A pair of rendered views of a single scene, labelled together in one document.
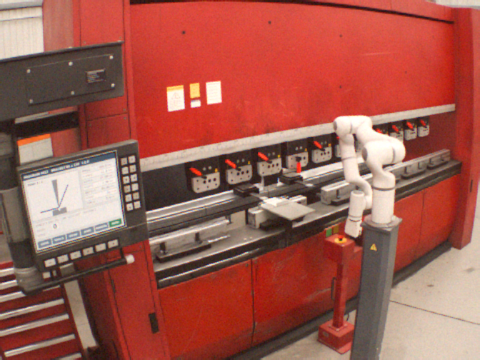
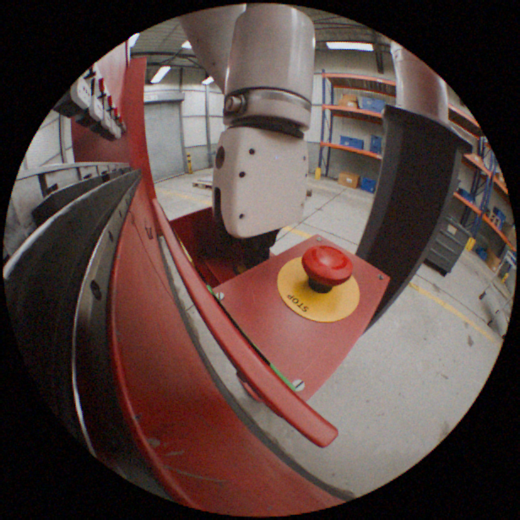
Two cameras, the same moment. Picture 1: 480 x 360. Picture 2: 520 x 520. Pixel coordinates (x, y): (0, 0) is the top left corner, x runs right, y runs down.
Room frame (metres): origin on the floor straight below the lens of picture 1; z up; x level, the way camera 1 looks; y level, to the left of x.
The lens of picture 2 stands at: (2.40, -0.48, 0.88)
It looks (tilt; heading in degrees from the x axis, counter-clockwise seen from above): 40 degrees down; 266
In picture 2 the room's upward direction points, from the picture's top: straight up
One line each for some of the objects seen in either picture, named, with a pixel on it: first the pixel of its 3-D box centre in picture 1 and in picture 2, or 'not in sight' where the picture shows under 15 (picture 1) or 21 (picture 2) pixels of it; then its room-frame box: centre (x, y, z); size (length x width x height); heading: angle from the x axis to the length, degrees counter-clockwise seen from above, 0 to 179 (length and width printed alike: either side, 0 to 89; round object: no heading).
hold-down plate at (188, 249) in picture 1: (183, 251); not in sight; (2.10, 0.30, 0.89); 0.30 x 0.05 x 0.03; 123
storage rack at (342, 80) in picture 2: not in sight; (367, 131); (-1.05, -4.84, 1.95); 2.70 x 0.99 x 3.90; 137
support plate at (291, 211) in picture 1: (287, 208); not in sight; (2.36, -0.25, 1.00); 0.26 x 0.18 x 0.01; 33
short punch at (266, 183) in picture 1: (270, 180); not in sight; (2.48, -0.17, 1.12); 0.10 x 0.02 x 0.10; 123
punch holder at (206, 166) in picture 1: (201, 173); not in sight; (2.25, 0.19, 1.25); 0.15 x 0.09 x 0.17; 123
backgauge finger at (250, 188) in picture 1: (253, 193); not in sight; (2.62, -0.07, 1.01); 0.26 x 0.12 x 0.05; 33
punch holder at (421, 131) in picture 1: (420, 125); (113, 128); (3.34, -1.49, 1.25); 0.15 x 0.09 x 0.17; 123
